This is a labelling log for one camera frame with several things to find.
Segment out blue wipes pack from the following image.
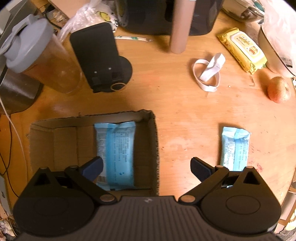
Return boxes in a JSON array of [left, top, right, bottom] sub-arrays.
[[220, 126, 250, 171], [94, 121, 136, 191]]

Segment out open cardboard box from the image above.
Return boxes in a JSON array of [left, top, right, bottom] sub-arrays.
[[29, 109, 159, 196]]

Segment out black phone stand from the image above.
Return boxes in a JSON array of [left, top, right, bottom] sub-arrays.
[[70, 22, 132, 93]]

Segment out steel rice cooker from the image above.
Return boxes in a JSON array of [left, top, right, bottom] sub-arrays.
[[0, 1, 43, 114]]

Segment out white elastic band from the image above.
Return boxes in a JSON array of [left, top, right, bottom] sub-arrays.
[[192, 53, 226, 92]]

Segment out red apple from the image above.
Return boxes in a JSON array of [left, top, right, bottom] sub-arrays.
[[267, 76, 291, 103]]

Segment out yellow wet wipes pack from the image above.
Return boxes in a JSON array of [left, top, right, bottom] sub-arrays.
[[216, 28, 267, 75]]

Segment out clear bottle grey lid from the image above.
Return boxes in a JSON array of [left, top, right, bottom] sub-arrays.
[[1, 14, 82, 94]]

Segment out wrapped chopsticks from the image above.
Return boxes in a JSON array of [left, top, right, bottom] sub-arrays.
[[114, 36, 152, 42]]

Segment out white bowl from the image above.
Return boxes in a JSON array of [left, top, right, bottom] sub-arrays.
[[257, 25, 296, 78]]

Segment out white printed plastic bag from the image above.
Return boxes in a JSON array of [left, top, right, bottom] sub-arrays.
[[57, 1, 119, 43]]

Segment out dark blue air fryer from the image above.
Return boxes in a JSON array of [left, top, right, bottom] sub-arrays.
[[117, 0, 224, 54]]

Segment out flat cardboard with red text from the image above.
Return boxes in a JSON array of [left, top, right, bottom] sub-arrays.
[[48, 0, 90, 19]]

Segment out steel bowl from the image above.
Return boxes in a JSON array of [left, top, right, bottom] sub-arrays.
[[222, 0, 265, 22]]

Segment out clear plastic bag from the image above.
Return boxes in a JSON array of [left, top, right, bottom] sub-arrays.
[[261, 1, 295, 73]]

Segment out black thin cable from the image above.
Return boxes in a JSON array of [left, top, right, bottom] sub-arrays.
[[0, 115, 19, 198]]

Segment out white charging cable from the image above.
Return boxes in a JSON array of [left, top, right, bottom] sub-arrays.
[[0, 98, 31, 181]]

